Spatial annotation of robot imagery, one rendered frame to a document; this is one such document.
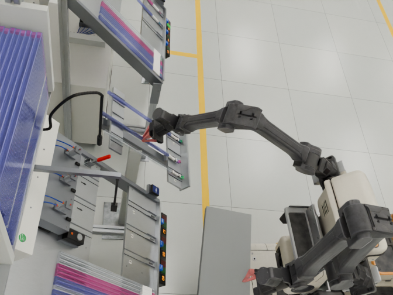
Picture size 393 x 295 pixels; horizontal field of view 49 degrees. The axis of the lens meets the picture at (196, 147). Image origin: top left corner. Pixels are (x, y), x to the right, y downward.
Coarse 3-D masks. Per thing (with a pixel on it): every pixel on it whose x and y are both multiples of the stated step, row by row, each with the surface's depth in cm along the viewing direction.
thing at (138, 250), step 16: (128, 192) 187; (128, 208) 183; (144, 208) 193; (128, 224) 179; (144, 224) 189; (128, 240) 176; (144, 240) 185; (128, 256) 172; (144, 256) 181; (128, 272) 169; (144, 272) 178
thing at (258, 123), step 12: (228, 108) 150; (240, 108) 147; (252, 108) 146; (228, 120) 148; (240, 120) 146; (252, 120) 144; (264, 120) 147; (264, 132) 149; (276, 132) 151; (276, 144) 156; (288, 144) 156; (300, 144) 160; (300, 156) 161; (300, 168) 165; (312, 168) 164
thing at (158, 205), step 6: (156, 204) 201; (156, 210) 200; (156, 216) 198; (156, 222) 196; (156, 228) 194; (156, 234) 192; (156, 240) 191; (156, 246) 189; (156, 252) 187; (156, 258) 185; (150, 264) 186; (156, 264) 184; (156, 270) 182; (156, 276) 181; (156, 282) 179; (156, 288) 178; (156, 294) 176
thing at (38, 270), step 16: (80, 176) 165; (80, 192) 162; (96, 192) 170; (80, 208) 159; (80, 224) 156; (48, 240) 141; (32, 256) 134; (48, 256) 139; (80, 256) 151; (16, 272) 128; (32, 272) 132; (48, 272) 137; (16, 288) 126; (32, 288) 130; (48, 288) 135
